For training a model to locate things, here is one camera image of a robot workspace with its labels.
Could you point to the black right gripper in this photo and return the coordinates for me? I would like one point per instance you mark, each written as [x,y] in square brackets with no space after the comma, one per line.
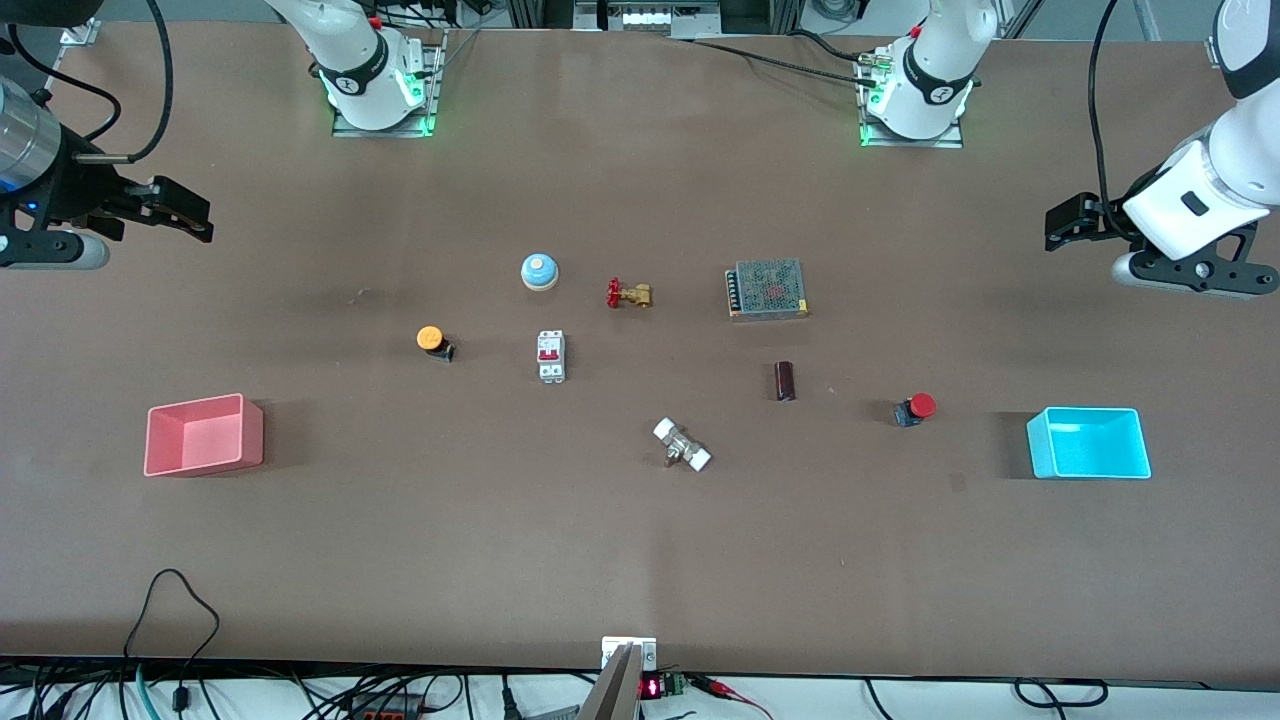
[72,188]

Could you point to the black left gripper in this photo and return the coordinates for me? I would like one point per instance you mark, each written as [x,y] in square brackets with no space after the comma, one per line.
[1100,217]

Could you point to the red push button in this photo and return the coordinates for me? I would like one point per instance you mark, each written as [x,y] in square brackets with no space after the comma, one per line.
[922,405]

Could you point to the yellow push button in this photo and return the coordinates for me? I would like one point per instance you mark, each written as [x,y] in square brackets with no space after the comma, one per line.
[430,338]

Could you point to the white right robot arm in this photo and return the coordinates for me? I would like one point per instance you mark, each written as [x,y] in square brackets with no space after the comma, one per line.
[360,60]

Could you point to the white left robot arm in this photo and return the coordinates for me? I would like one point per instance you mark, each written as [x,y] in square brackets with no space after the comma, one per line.
[935,70]

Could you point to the cyan plastic bin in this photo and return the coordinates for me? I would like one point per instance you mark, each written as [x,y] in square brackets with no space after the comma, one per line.
[1090,450]

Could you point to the pink plastic bin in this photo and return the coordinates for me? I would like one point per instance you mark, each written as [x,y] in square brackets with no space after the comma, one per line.
[205,440]

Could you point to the metal mesh power supply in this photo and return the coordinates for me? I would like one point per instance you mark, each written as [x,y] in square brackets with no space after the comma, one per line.
[768,288]

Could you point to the dark red cylindrical capacitor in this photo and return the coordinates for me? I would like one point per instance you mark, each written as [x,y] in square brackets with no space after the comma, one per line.
[785,381]

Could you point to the blue and white dome button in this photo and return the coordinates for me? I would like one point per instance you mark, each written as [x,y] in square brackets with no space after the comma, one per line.
[539,272]

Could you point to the metal fitting with white caps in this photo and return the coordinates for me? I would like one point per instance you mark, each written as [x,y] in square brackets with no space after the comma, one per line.
[682,445]

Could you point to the grey rack device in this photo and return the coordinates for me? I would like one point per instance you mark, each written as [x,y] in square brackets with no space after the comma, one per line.
[650,15]

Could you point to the red clip lead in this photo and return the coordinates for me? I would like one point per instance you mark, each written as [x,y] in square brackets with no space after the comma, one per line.
[730,692]

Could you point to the red LED display module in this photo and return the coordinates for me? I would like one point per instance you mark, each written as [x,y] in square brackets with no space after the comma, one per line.
[655,686]

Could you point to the grey metal bar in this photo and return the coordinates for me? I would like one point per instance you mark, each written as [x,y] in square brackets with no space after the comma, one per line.
[612,695]

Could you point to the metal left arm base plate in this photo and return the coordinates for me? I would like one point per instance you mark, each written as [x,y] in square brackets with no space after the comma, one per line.
[912,142]

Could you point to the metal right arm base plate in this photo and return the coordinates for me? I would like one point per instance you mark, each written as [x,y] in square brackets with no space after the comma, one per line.
[432,90]

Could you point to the white circuit breaker red switch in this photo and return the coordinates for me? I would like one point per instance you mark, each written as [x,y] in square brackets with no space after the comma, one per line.
[551,357]

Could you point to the white metal bracket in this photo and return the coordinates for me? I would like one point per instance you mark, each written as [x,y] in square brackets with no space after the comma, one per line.
[612,648]

